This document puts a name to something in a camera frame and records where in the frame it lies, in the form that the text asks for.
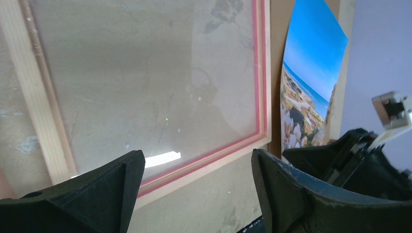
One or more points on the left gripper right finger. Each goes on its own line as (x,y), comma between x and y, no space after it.
(292,201)

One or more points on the clear acrylic glass sheet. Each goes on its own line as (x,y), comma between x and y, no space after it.
(173,78)

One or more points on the brown cardboard backing board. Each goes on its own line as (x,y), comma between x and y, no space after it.
(280,15)

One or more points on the beach landscape photo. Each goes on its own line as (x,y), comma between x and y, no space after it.
(312,60)

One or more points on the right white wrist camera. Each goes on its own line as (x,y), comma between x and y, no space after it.
(395,113)

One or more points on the pink wooden photo frame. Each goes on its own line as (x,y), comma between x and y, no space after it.
(21,41)

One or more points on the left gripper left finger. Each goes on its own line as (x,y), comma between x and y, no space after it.
(99,201)

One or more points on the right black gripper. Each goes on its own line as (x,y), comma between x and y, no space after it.
(346,163)

